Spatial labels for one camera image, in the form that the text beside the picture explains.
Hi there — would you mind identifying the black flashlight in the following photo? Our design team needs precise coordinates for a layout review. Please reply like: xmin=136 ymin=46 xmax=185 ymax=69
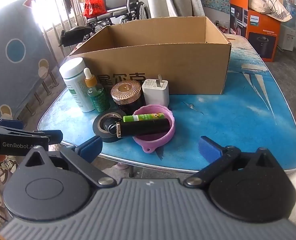
xmin=107 ymin=119 xmax=170 ymax=139

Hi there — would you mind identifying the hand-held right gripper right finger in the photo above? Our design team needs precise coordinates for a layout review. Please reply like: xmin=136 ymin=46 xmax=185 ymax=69
xmin=183 ymin=135 xmax=280 ymax=188

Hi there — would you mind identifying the white checked hat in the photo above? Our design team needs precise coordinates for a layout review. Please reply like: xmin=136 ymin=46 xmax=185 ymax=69
xmin=248 ymin=0 xmax=293 ymax=22

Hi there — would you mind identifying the white bottle with green label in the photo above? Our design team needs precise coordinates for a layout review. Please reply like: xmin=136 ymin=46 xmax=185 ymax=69
xmin=59 ymin=57 xmax=96 ymax=112

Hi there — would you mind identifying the pink slipper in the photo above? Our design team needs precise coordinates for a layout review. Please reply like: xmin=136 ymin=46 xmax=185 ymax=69
xmin=114 ymin=162 xmax=130 ymax=171

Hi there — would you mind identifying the black jar with gold lid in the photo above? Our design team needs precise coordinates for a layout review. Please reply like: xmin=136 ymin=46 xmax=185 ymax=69
xmin=110 ymin=79 xmax=146 ymax=113

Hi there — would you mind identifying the grey printed blanket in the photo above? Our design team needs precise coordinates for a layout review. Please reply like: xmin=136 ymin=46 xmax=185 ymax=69
xmin=0 ymin=0 xmax=61 ymax=122

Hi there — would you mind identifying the white water dispenser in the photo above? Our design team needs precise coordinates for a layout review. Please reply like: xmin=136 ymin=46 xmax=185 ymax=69
xmin=278 ymin=25 xmax=296 ymax=51

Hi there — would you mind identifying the clear water jug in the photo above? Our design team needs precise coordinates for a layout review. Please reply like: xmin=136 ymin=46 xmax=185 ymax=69
xmin=283 ymin=0 xmax=296 ymax=28

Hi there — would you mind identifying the pink plastic lid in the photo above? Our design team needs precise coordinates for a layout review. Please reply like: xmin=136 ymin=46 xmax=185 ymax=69
xmin=132 ymin=105 xmax=176 ymax=154

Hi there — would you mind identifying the white sneaker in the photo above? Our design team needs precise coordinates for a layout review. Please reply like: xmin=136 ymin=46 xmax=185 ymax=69
xmin=0 ymin=155 xmax=18 ymax=183

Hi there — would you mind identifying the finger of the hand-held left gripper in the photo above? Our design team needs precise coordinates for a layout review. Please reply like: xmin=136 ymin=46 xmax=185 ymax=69
xmin=0 ymin=117 xmax=24 ymax=131
xmin=32 ymin=129 xmax=63 ymax=145

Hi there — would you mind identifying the red plastic bag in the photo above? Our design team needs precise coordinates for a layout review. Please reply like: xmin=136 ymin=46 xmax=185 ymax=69
xmin=82 ymin=0 xmax=106 ymax=18

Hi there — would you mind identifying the orange appliance box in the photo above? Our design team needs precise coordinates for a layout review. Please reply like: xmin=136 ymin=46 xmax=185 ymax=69
xmin=229 ymin=0 xmax=281 ymax=63

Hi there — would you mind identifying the green lip balm tube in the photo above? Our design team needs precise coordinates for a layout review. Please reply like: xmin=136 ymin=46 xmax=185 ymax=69
xmin=123 ymin=113 xmax=165 ymax=123

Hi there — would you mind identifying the grey wheelchair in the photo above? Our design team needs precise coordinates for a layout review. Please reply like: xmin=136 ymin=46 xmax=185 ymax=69
xmin=84 ymin=0 xmax=152 ymax=28

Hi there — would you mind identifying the brown cardboard box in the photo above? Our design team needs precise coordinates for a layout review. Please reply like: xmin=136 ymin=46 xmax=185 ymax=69
xmin=69 ymin=16 xmax=232 ymax=95

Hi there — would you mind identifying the black tape roll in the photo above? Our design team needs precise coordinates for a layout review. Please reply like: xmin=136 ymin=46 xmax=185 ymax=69
xmin=93 ymin=109 xmax=128 ymax=143

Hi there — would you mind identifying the white plug charger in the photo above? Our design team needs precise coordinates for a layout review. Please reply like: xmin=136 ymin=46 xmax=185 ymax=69
xmin=141 ymin=74 xmax=170 ymax=105

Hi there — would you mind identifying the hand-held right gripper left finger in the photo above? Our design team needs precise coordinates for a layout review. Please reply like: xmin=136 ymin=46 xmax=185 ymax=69
xmin=25 ymin=135 xmax=116 ymax=188

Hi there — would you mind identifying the green dropper bottle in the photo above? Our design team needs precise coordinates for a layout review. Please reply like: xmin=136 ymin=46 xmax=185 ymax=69
xmin=83 ymin=67 xmax=111 ymax=112

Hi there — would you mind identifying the metal railing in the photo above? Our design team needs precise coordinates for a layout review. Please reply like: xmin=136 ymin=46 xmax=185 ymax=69
xmin=23 ymin=0 xmax=88 ymax=105

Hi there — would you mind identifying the black padded wheelchair rest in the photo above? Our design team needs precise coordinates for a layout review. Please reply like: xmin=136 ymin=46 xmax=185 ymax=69
xmin=60 ymin=25 xmax=92 ymax=47

